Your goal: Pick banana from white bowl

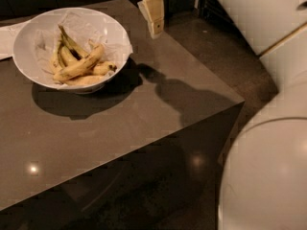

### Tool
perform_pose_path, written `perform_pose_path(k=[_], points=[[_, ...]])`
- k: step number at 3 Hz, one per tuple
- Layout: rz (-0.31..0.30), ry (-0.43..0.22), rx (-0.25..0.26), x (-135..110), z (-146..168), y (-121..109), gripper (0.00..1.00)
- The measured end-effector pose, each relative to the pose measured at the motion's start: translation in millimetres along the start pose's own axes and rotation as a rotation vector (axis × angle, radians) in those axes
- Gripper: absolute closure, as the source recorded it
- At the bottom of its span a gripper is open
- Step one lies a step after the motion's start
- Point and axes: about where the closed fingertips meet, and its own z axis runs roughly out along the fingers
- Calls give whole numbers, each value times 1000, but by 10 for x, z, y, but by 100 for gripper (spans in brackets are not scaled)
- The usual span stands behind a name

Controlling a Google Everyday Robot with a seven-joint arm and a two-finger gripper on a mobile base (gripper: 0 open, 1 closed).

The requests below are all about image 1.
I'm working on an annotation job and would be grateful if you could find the dark refrigerator with vent grille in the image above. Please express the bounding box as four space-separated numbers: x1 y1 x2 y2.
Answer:
198 0 238 34

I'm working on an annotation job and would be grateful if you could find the white paper bowl liner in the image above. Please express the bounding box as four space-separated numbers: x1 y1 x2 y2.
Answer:
32 11 134 90

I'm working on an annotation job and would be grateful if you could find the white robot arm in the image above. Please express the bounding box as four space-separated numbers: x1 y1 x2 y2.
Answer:
218 0 307 230

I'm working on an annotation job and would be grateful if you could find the white paper sheet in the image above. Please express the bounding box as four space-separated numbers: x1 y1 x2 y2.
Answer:
0 22 27 60

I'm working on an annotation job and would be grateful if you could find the white bowl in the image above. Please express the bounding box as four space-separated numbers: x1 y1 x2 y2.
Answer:
12 7 132 95

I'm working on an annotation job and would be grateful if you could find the yellow banana bunch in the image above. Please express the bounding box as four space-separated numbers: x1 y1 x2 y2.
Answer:
50 25 117 86

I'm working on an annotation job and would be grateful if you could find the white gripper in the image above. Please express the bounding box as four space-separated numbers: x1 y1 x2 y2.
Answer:
138 0 164 39

